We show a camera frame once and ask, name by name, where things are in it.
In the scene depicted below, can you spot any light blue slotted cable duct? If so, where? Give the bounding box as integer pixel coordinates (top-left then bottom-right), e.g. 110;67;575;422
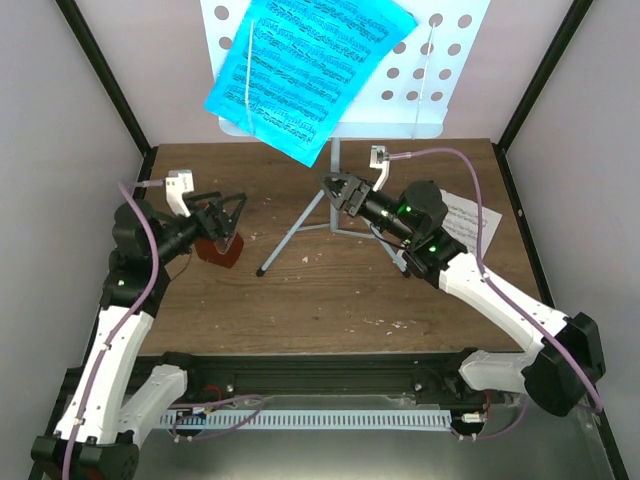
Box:
177;410;451;431

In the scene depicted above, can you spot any black frame corner post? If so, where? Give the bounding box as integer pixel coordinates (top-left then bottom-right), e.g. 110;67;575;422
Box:
55;0;153;158

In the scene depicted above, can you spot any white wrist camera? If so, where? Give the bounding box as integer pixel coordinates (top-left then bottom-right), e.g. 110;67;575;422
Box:
164;169;194;217
369;145;390;191

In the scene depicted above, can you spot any clear plastic metronome cover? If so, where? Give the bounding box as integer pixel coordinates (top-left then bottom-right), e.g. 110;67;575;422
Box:
213;232;236;255

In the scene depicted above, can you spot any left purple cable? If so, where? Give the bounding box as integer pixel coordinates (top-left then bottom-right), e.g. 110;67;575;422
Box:
64;179;166;480

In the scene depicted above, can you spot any white sheet music page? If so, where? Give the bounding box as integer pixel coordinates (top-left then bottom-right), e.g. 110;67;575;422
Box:
441;190;502;257

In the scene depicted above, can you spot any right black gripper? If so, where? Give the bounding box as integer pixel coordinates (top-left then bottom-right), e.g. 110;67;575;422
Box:
314;172;417;246

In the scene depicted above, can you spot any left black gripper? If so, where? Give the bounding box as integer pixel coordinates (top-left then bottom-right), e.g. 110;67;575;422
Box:
152;191;248;267

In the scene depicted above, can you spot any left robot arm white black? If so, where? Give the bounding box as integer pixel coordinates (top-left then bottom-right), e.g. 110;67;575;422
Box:
31;191;247;479

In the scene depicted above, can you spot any light blue music stand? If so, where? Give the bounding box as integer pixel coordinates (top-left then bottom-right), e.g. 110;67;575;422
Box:
199;0;492;279

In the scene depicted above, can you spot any black aluminium frame rail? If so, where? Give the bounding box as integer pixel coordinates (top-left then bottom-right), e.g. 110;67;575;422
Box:
125;349;510;410

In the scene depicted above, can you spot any blue sheet music page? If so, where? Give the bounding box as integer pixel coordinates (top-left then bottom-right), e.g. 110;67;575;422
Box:
204;1;417;167

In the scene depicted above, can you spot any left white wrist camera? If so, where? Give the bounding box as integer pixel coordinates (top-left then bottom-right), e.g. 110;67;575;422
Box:
164;169;194;217

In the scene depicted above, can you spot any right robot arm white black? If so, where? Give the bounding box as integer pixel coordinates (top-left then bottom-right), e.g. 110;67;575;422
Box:
320;173;606;417

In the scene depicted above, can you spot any black right corner post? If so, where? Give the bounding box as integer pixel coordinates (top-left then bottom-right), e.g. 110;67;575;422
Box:
495;0;596;151

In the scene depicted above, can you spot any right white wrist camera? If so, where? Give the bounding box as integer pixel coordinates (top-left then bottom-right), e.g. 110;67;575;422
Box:
369;145;390;191

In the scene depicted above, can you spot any red-brown metronome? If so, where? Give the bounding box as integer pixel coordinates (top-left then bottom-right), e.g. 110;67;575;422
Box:
195;233;244;269

